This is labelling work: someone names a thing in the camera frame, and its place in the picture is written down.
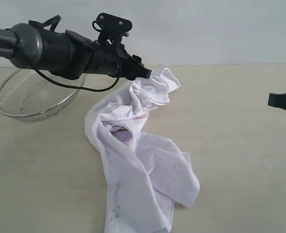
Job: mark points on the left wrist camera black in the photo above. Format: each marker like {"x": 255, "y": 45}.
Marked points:
{"x": 111, "y": 28}

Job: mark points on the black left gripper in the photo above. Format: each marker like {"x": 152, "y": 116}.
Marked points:
{"x": 110, "y": 58}

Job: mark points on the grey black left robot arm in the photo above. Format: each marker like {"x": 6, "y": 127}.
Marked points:
{"x": 67, "y": 54}

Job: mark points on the metal wire mesh basket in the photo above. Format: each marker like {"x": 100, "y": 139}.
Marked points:
{"x": 26, "y": 96}

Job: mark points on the white t-shirt red lettering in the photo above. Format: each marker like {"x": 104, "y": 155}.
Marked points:
{"x": 146, "y": 174}

